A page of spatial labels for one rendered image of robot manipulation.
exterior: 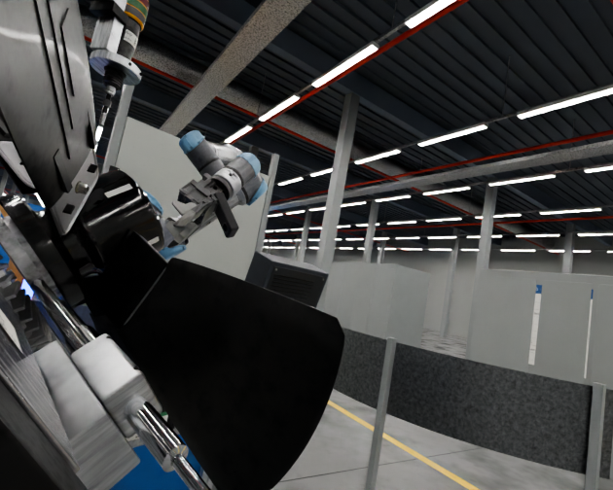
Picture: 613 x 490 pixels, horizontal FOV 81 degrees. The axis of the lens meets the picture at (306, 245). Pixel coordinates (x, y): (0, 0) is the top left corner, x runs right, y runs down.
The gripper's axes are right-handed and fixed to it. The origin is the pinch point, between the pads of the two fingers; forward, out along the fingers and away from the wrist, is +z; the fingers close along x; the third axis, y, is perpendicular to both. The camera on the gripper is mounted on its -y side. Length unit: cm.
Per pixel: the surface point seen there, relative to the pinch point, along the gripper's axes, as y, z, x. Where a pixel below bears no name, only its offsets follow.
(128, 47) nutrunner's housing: 15.5, 1.2, 37.2
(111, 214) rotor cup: -3.7, 23.9, 35.6
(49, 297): -7, 35, 37
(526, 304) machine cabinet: -370, -424, -242
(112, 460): -21, 42, 48
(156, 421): -22, 40, 50
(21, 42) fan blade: -3, 31, 58
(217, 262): 12, -96, -157
